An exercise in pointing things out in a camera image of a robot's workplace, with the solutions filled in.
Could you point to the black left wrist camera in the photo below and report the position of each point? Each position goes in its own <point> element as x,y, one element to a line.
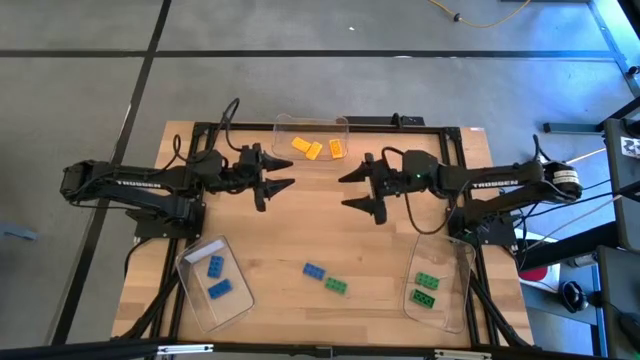
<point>247,157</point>

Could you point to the blue toy brick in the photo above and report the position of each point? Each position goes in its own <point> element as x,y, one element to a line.
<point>215,266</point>
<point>313,271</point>
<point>220,288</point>

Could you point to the black-and-white marker tag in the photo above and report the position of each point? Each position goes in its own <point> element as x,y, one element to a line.
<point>631,146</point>

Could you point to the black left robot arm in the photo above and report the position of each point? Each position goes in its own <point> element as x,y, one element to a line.
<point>135,187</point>

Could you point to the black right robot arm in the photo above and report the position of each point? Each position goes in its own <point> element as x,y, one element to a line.
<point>500,180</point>

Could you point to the black gantry crossbar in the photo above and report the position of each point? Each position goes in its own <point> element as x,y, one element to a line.
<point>275,351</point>

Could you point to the dark grey desk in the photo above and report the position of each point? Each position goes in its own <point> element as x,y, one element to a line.
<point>620,280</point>

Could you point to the black aluminium table frame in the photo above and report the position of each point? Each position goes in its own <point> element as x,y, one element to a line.
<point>400,131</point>

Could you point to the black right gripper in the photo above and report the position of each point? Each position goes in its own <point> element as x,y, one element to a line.
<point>390,182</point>

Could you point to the yellow toy brick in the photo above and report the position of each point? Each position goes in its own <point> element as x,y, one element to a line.
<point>314,150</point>
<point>301,144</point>
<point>336,148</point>

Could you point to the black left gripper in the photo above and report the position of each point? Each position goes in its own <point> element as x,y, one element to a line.
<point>240,180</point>

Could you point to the green toy brick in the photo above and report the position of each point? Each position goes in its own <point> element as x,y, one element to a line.
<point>422,298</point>
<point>427,280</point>
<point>336,285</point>

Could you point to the clear plastic bin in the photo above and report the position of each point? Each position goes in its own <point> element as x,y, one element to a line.
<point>230,315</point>
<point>310,125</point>
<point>450,260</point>

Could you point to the black headphones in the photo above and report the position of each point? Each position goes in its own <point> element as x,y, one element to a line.
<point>574,296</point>

